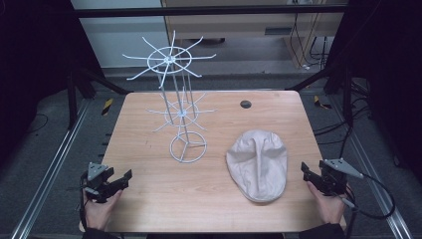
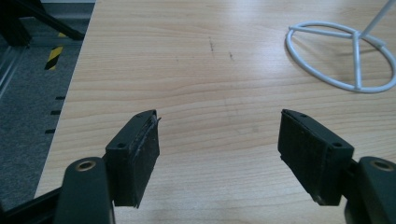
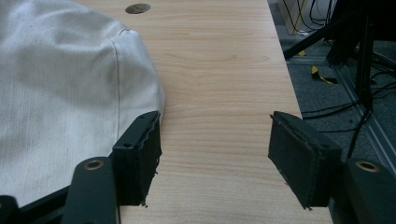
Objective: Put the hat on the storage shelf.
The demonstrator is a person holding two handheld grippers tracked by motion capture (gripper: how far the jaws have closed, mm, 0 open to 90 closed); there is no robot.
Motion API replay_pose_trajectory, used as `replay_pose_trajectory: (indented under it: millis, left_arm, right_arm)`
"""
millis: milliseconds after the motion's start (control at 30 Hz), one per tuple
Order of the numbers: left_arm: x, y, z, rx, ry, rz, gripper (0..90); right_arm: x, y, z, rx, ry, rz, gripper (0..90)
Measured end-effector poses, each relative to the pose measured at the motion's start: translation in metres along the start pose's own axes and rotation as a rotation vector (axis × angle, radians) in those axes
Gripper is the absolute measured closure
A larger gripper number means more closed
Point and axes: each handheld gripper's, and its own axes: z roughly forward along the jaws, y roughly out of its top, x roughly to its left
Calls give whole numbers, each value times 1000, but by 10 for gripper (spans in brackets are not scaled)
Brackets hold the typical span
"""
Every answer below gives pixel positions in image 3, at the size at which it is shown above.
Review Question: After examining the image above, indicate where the yellow and black tape strip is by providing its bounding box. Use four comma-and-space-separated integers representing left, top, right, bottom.
310, 64, 339, 86

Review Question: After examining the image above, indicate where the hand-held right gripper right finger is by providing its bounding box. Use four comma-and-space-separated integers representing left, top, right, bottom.
267, 110, 344, 210

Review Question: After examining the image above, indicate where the black floor cable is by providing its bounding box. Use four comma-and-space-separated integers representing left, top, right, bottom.
301, 100, 363, 121

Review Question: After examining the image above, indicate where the black metal stand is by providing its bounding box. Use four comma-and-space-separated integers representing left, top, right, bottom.
282, 0, 396, 110

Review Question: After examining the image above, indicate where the round metal table grommet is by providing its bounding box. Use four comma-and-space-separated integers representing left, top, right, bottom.
124, 3, 152, 15

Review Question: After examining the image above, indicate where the light wooden box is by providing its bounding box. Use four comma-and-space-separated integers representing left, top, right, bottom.
276, 0, 313, 36

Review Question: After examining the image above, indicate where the thick black cable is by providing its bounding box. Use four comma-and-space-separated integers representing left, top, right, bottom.
346, 107, 374, 161

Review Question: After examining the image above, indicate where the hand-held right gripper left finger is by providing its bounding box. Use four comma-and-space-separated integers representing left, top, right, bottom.
111, 110, 163, 208

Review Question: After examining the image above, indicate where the bundle of black cables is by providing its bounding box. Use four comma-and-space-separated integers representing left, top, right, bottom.
288, 0, 339, 34

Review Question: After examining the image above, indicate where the aluminium floor rail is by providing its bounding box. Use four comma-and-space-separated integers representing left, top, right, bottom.
334, 63, 396, 176

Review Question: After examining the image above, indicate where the white denim cloth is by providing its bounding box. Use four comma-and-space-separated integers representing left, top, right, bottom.
0, 0, 167, 208

